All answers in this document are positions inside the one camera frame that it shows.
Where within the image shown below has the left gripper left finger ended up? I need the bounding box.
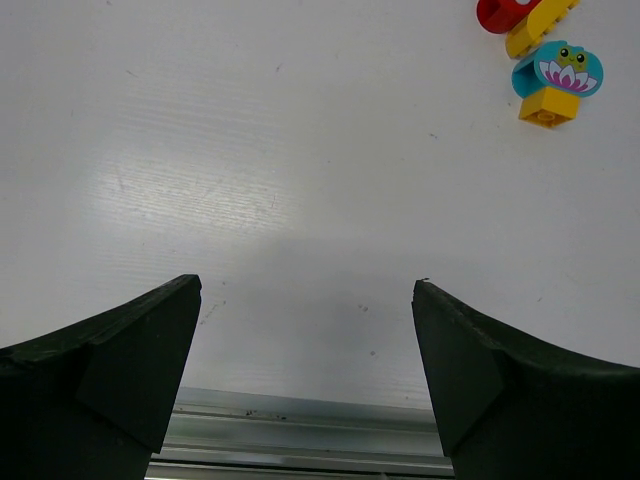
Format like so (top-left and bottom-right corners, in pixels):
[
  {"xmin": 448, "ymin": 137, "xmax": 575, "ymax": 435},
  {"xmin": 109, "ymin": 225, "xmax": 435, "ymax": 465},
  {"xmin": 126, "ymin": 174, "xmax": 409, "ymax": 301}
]
[{"xmin": 1, "ymin": 274, "xmax": 202, "ymax": 479}]

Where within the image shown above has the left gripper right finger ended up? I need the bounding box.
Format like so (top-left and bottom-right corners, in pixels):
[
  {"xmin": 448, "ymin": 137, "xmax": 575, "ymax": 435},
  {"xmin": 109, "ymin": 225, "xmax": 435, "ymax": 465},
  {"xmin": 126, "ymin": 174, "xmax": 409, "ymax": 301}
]
[{"xmin": 412, "ymin": 280, "xmax": 639, "ymax": 479}]

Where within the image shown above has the orange small lego brick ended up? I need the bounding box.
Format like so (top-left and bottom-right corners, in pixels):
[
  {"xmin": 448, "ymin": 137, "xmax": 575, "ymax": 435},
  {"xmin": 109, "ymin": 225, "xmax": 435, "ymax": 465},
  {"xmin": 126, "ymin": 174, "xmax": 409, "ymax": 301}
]
[{"xmin": 519, "ymin": 87, "xmax": 581, "ymax": 129}]

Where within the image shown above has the teal printed round lego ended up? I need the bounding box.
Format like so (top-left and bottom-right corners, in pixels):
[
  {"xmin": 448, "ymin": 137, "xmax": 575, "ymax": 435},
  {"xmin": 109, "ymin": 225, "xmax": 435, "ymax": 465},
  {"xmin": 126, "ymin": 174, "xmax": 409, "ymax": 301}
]
[{"xmin": 511, "ymin": 40, "xmax": 604, "ymax": 98}]

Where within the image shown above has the red flower lego piece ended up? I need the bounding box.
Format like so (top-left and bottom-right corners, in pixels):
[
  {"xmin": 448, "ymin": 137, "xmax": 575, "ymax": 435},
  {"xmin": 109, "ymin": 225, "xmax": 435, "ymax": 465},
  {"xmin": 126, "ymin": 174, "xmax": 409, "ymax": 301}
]
[{"xmin": 476, "ymin": 0, "xmax": 540, "ymax": 34}]

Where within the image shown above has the yellow lego brick upper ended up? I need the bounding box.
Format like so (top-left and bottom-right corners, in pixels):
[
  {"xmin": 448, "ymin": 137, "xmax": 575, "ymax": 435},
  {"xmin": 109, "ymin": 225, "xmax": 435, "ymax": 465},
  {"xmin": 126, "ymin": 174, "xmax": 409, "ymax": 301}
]
[{"xmin": 505, "ymin": 0, "xmax": 581, "ymax": 59}]

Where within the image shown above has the aluminium front rail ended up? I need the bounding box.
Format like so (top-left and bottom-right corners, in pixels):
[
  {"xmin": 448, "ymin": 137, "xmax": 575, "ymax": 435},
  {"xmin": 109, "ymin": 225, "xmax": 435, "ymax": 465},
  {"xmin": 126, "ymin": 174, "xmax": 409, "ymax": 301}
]
[{"xmin": 145, "ymin": 388, "xmax": 455, "ymax": 479}]

